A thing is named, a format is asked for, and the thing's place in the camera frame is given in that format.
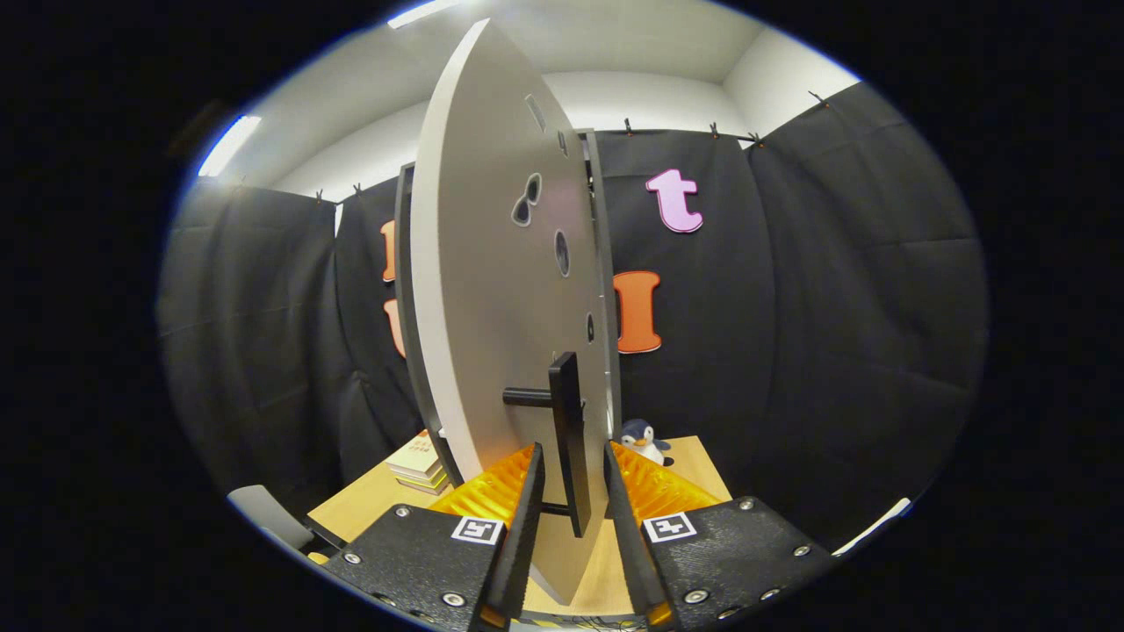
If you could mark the white panel edge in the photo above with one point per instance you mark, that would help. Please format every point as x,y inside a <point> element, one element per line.
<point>878,522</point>

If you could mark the beige shoe cabinet door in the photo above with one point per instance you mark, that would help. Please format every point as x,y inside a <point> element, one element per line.
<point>474,307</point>

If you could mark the yellow edged book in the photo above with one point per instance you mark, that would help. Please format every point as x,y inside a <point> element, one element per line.
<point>421,478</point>

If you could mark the dark grey shoe cabinet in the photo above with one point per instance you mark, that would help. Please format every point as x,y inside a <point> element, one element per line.
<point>403,263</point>

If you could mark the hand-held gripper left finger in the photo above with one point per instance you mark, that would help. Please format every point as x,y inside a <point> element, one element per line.
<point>522,535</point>

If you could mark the black backdrop cloth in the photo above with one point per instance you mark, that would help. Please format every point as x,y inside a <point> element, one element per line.
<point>834,307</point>

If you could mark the small penguin plush toy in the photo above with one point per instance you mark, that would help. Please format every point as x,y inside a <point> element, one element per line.
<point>641,439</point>

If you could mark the wide ceiling light panel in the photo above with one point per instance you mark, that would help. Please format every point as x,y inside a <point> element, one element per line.
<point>421,12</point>

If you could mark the small yellow round object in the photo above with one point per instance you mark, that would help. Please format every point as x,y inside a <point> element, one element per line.
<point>318,557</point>

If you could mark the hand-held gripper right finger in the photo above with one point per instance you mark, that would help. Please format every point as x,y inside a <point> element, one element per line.
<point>628,535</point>

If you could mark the long ceiling light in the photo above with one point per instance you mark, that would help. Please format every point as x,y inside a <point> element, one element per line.
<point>228,146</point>

